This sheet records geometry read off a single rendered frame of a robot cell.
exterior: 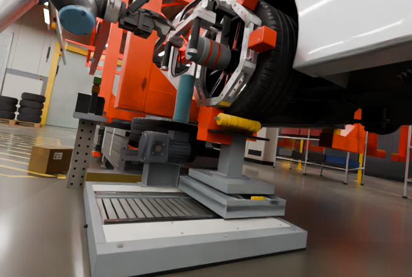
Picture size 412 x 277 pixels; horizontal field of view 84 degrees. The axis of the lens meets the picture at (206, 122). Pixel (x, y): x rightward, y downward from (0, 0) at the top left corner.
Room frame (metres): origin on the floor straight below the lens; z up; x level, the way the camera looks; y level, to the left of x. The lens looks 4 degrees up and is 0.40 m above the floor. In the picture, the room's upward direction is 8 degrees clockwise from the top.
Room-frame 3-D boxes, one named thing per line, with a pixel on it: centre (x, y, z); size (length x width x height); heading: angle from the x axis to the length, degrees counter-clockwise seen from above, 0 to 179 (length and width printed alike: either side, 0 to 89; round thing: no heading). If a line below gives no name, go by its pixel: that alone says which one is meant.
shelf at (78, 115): (1.43, 0.73, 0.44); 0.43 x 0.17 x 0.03; 29
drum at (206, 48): (1.15, 0.04, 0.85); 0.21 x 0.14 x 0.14; 119
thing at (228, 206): (1.27, -0.17, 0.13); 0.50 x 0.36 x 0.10; 29
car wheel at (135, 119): (2.00, 0.30, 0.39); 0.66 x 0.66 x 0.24
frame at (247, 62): (1.19, -0.02, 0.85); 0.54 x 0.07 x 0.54; 29
